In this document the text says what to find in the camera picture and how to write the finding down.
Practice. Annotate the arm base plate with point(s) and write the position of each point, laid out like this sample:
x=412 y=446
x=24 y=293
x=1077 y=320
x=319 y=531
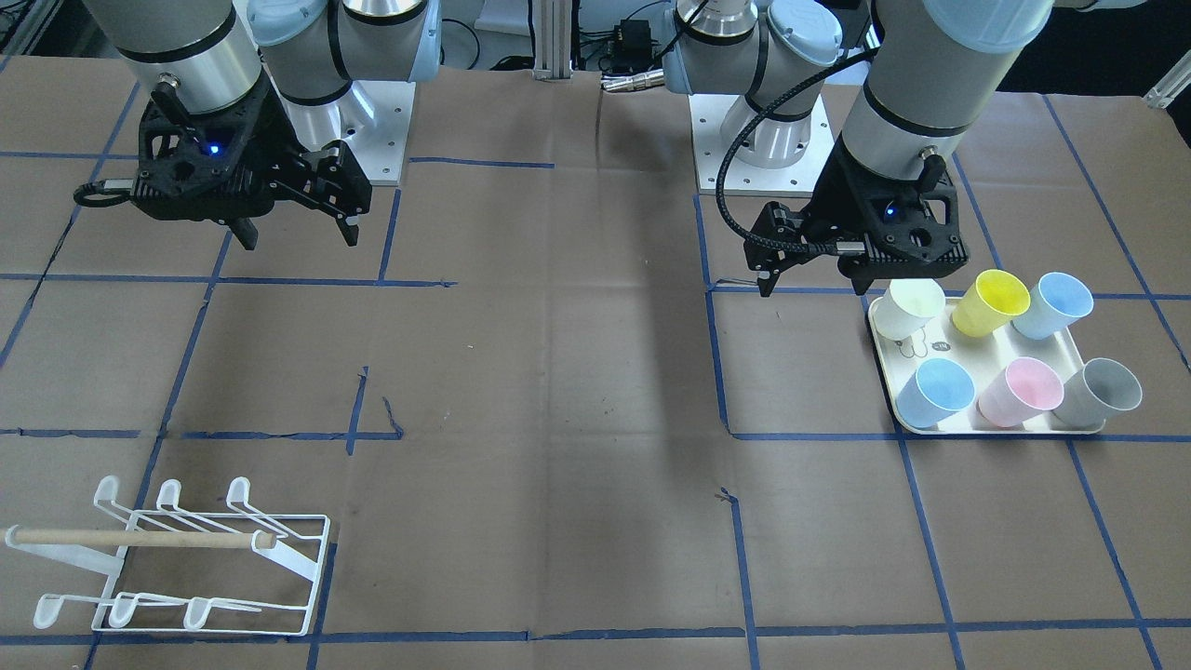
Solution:
x=778 y=159
x=373 y=118

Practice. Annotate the cream plastic tray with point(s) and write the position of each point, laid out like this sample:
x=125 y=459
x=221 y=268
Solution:
x=982 y=358

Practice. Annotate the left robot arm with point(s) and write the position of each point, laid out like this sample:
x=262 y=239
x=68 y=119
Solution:
x=936 y=67

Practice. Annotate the yellow plastic cup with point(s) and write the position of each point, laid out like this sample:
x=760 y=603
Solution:
x=993 y=300

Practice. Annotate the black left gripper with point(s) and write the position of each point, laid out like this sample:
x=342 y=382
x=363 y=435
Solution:
x=842 y=197

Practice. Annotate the cream white plastic cup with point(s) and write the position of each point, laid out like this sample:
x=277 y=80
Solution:
x=907 y=307

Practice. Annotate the light blue plastic cup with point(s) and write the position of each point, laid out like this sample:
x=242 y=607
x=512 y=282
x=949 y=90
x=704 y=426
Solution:
x=938 y=388

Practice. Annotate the white wire cup rack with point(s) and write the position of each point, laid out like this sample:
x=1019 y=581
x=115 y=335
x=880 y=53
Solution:
x=236 y=571

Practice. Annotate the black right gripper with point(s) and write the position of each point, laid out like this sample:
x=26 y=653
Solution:
x=267 y=140

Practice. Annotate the pink plastic cup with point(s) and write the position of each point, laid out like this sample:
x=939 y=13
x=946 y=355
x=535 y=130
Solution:
x=1026 y=388

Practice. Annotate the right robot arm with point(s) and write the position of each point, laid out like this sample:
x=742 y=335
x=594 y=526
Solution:
x=312 y=51

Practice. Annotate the light blue cup far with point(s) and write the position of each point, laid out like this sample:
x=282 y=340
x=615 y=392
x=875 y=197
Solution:
x=1056 y=301

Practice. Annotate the grey plastic cup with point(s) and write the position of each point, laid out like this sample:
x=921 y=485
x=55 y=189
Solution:
x=1102 y=389

